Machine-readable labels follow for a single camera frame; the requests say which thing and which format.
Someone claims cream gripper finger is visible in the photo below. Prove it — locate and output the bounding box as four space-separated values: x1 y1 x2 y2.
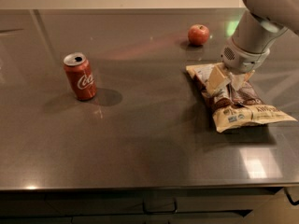
231 72 253 91
206 63 231 96

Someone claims brown and cream chip bag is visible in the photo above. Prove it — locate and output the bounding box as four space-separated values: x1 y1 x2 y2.
186 63 295 133

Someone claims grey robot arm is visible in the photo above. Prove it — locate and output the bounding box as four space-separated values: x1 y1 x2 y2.
206 0 299 96

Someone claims red coke can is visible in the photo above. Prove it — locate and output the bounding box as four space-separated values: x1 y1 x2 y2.
64 52 96 101

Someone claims red apple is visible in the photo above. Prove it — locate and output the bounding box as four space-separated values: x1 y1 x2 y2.
188 24 209 46

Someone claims black handle at right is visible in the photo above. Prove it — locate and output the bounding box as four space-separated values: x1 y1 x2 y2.
283 188 299 206

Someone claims black drawer handle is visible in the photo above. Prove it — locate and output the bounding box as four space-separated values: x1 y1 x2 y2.
142 198 178 215

